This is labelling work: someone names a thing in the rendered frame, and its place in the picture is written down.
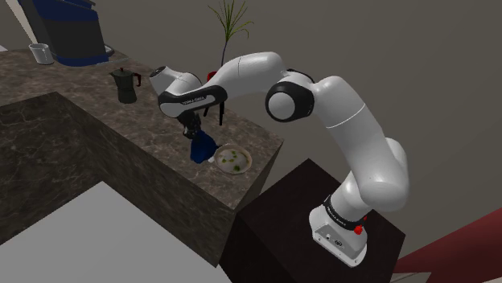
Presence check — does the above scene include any blue cup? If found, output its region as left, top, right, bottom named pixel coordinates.
left=189, top=130, right=220, bottom=164

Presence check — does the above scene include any bowl with green pieces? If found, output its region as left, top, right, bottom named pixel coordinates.
left=213, top=143, right=253, bottom=175

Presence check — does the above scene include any dark moka pot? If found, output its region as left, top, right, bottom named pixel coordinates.
left=109, top=67, right=142, bottom=105

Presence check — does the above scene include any potted plant on black stand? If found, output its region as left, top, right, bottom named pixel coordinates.
left=202, top=0, right=255, bottom=127

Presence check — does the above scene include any dark robot stand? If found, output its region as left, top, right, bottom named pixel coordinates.
left=218, top=158, right=406, bottom=283

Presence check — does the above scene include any blue and black coffee machine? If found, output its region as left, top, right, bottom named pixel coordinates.
left=17, top=0, right=116, bottom=68

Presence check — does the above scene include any white cup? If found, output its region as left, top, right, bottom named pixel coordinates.
left=28, top=43, right=55, bottom=66

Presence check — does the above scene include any red furniture piece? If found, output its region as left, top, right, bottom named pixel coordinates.
left=392, top=207, right=502, bottom=274

